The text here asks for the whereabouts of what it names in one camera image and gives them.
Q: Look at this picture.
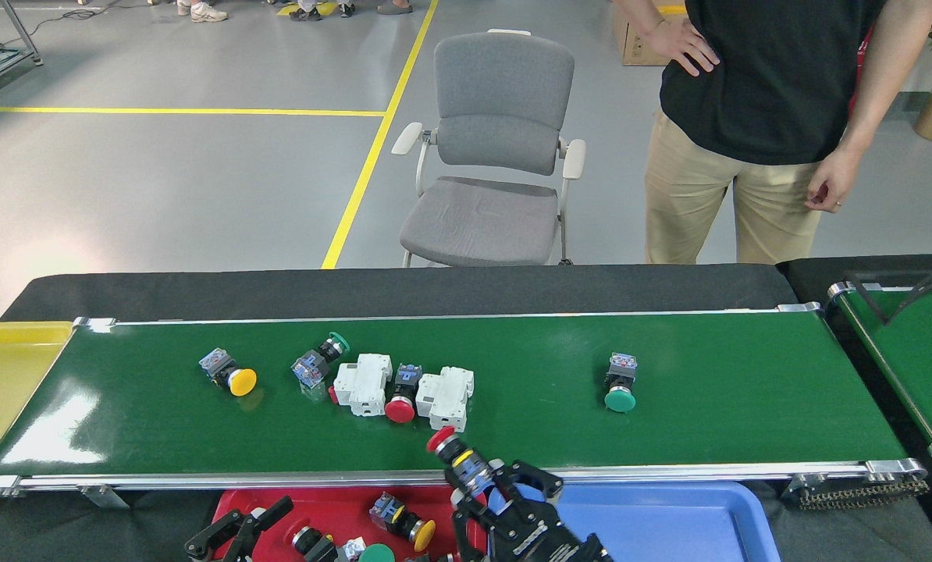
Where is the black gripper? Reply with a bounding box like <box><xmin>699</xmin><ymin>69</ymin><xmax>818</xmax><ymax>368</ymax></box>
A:
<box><xmin>452</xmin><ymin>461</ymin><xmax>614</xmax><ymax>562</ymax></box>

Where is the brown cardboard box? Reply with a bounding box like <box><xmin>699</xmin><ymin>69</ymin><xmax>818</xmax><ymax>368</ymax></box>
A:
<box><xmin>613</xmin><ymin>4</ymin><xmax>670</xmax><ymax>67</ymax></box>

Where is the conveyor drive chain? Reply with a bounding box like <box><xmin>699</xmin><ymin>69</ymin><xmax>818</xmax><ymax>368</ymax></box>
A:
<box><xmin>782</xmin><ymin>472</ymin><xmax>931</xmax><ymax>512</ymax></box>

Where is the long green conveyor belt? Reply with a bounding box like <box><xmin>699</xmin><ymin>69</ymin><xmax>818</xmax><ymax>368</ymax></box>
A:
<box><xmin>0</xmin><ymin>303</ymin><xmax>931</xmax><ymax>500</ymax></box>

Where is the person's left hand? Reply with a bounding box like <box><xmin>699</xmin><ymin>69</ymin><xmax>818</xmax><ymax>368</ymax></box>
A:
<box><xmin>806</xmin><ymin>148</ymin><xmax>861</xmax><ymax>213</ymax></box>

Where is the short green conveyor belt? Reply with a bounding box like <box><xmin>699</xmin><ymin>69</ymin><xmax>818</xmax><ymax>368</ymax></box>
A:
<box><xmin>827</xmin><ymin>281</ymin><xmax>932</xmax><ymax>467</ymax></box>

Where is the black cable loop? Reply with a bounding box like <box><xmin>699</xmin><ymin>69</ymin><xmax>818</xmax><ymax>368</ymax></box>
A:
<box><xmin>845</xmin><ymin>258</ymin><xmax>932</xmax><ymax>325</ymax></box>

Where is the person's right hand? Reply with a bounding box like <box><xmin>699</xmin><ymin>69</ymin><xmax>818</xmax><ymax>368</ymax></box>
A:
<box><xmin>644</xmin><ymin>20</ymin><xmax>721</xmax><ymax>77</ymax></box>

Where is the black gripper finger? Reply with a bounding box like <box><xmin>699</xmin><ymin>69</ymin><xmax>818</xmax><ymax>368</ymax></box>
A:
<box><xmin>185</xmin><ymin>511</ymin><xmax>242</xmax><ymax>562</ymax></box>
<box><xmin>236</xmin><ymin>496</ymin><xmax>295</xmax><ymax>562</ymax></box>

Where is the grey office chair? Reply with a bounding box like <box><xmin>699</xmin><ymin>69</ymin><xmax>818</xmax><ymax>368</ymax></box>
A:
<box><xmin>391</xmin><ymin>30</ymin><xmax>588</xmax><ymax>269</ymax></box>

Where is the red plastic tray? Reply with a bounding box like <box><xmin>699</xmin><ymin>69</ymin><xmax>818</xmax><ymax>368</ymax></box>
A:
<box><xmin>212</xmin><ymin>486</ymin><xmax>489</xmax><ymax>562</ymax></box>

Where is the blue plastic tray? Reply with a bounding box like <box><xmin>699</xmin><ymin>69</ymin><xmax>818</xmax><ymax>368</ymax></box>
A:
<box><xmin>486</xmin><ymin>480</ymin><xmax>783</xmax><ymax>562</ymax></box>

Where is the black floor cable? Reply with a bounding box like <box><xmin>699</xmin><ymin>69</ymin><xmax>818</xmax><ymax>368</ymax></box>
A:
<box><xmin>25</xmin><ymin>6</ymin><xmax>178</xmax><ymax>40</ymax></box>

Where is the white circuit breaker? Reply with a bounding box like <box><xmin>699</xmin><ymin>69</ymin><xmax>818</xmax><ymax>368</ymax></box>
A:
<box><xmin>415</xmin><ymin>366</ymin><xmax>475</xmax><ymax>433</ymax></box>
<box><xmin>327</xmin><ymin>353</ymin><xmax>393</xmax><ymax>418</ymax></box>

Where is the yellow plastic tray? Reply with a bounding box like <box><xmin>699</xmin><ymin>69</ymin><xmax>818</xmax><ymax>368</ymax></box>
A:
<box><xmin>0</xmin><ymin>322</ymin><xmax>74</xmax><ymax>508</ymax></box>

